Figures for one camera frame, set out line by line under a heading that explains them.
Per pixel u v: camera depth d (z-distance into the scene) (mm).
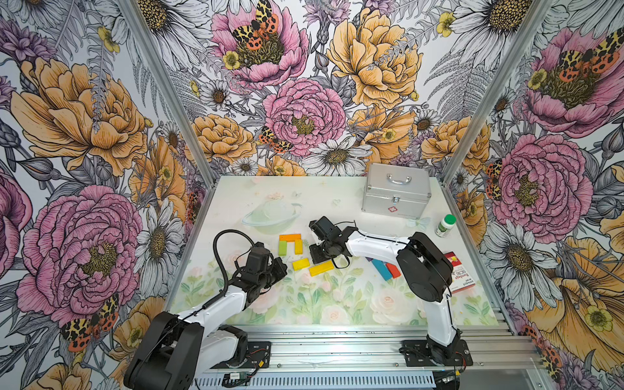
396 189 1018
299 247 989
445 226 965
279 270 789
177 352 412
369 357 1566
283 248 994
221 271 639
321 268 911
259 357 731
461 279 854
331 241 727
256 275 685
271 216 1088
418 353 743
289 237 1018
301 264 935
